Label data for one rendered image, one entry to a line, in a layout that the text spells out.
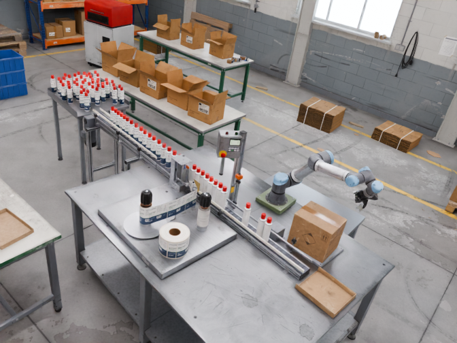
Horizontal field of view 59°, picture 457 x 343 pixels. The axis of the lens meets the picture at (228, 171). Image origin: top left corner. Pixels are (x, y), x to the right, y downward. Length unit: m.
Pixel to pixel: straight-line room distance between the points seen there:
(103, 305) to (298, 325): 1.73
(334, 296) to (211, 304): 0.81
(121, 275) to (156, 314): 0.49
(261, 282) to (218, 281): 0.28
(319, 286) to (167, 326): 1.16
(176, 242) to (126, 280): 0.97
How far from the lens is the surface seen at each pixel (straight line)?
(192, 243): 2.85
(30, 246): 3.03
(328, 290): 2.84
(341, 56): 8.40
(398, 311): 4.19
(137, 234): 2.88
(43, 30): 9.46
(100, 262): 3.65
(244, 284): 2.70
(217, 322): 2.49
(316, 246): 2.92
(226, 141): 2.96
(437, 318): 4.33
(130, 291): 3.42
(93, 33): 8.32
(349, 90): 8.43
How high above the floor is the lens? 2.80
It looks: 32 degrees down
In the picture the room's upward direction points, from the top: 9 degrees clockwise
